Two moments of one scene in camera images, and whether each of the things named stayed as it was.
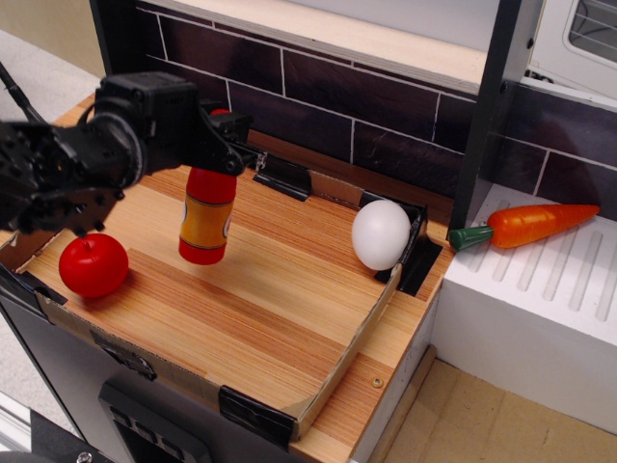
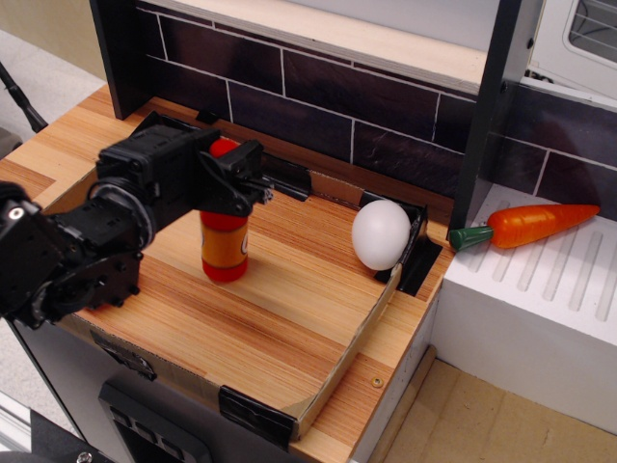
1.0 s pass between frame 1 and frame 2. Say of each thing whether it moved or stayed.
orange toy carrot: stayed
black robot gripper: moved
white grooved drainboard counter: stayed
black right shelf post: stayed
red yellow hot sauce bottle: moved
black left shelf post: stayed
